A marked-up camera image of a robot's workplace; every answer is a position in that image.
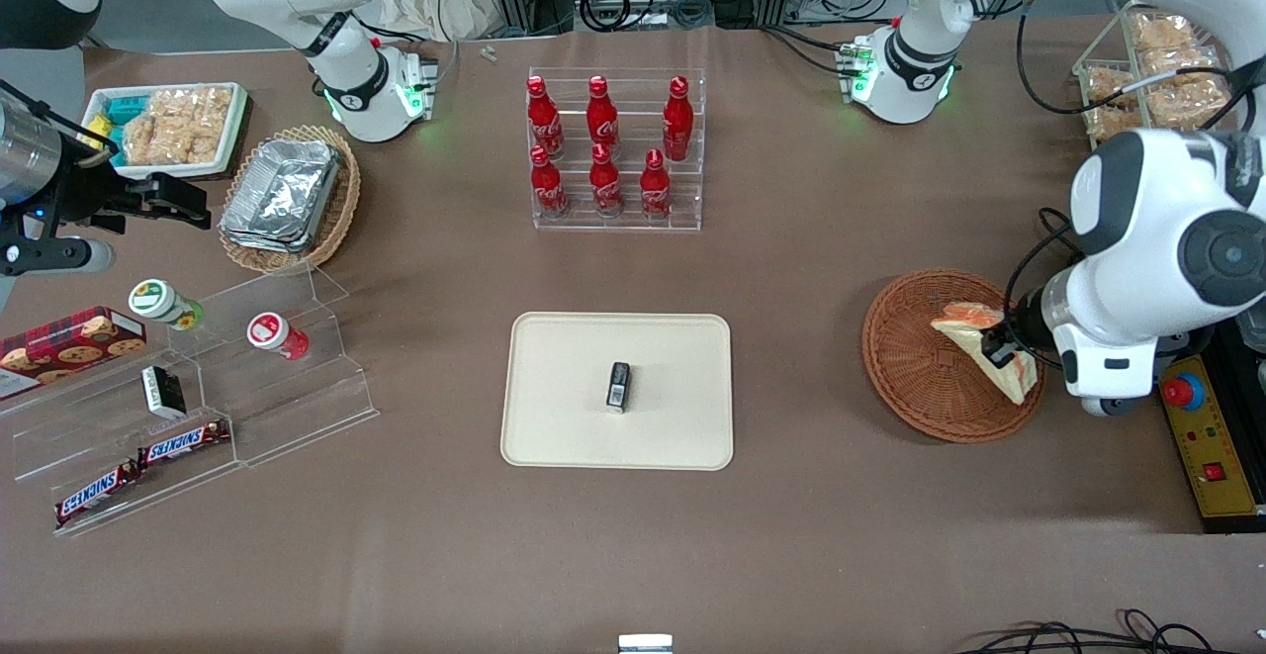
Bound coiled black cable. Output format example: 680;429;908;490
578;0;636;34

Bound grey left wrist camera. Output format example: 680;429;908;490
1078;392;1160;420

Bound red-lid cup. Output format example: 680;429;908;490
246;311;312;362

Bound red cookie box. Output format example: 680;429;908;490
0;306;149;401

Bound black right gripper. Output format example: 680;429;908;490
57;163;213;235

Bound stacked aluminium foil trays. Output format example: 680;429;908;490
219;139;343;255

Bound green-lid sunflower cup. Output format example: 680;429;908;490
129;278;206;331

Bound white rectangular snack tray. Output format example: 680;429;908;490
79;82;251;181

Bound black and white small box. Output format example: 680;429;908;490
140;365;188;421

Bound clear acrylic bottle rack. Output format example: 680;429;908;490
527;67;707;233

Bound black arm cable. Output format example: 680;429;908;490
1003;0;1266;340

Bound beige plastic tray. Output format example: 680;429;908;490
499;312;735;472

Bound red cola bottle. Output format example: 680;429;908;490
639;148;675;223
529;145;571;221
662;75;695;163
586;75;621;161
526;75;566;161
589;143;624;219

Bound bagged rice crackers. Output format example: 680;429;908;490
121;86;234;167

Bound brown round wicker basket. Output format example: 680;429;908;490
861;269;1048;444

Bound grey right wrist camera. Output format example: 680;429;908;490
0;236;116;276

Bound black base cable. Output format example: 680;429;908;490
760;25;854;77

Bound white wire basket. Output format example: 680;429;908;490
1073;0;1249;148

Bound yellow emergency stop box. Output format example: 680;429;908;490
1155;354;1263;519

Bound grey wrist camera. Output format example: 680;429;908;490
0;236;116;276
1078;392;1160;420

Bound Snickers bar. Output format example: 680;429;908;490
53;460;143;529
136;418;233;469

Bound black floor cables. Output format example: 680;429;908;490
952;608;1266;654

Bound light oval wicker basket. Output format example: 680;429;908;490
218;125;362;275

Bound clear acrylic stepped shelf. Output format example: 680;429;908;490
0;266;381;538

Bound triangular sandwich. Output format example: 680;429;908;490
930;302;1039;407

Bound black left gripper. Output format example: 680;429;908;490
979;293;1065;369

